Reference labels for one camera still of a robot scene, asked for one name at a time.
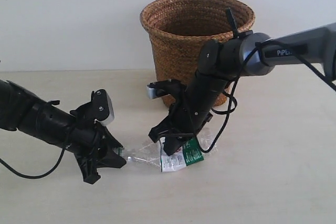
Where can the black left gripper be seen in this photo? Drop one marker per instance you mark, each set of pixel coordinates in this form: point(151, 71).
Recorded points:
point(97, 146)

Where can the brown woven wicker basket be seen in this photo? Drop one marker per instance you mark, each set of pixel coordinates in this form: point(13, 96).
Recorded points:
point(177, 30)

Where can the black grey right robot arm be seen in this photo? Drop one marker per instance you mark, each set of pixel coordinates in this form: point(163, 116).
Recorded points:
point(222, 64)

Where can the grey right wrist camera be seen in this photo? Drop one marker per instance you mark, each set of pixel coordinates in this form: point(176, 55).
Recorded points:
point(164, 88)

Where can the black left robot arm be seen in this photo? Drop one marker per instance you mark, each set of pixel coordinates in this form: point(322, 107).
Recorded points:
point(24, 111)

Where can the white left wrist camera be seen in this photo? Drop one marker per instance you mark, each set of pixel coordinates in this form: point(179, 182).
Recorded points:
point(102, 107)

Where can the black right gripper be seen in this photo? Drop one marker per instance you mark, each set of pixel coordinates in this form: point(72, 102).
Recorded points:
point(186, 119)

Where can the clear plastic bottle green label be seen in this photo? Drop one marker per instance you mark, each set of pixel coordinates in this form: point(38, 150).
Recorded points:
point(152, 155)

